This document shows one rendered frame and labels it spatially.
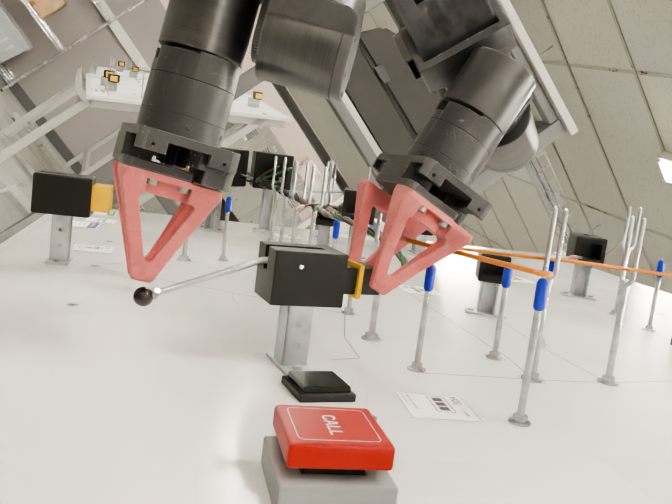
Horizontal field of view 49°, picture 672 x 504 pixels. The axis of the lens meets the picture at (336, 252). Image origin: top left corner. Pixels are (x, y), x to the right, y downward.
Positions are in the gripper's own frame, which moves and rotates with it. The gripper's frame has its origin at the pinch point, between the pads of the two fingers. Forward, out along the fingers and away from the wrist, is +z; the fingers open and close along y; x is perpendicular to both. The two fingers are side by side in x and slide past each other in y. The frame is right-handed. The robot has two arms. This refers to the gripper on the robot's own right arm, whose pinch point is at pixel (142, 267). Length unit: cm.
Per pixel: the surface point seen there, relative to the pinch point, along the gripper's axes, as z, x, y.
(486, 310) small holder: -0.7, -42.8, 19.6
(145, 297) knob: 1.9, -0.6, -0.6
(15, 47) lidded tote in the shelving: -61, 38, 709
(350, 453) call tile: 2.7, -7.1, -22.0
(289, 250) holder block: -3.7, -9.2, -1.8
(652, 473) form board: 2.2, -28.2, -20.0
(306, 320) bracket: 1.1, -12.4, -0.9
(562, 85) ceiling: -119, -285, 339
